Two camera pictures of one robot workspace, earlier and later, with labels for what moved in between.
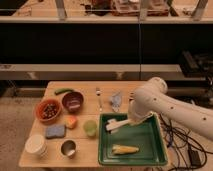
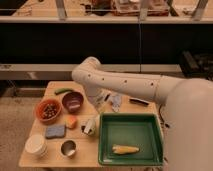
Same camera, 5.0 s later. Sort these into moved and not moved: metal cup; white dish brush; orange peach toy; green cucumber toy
Moved: white dish brush
Not moved: green cucumber toy; orange peach toy; metal cup
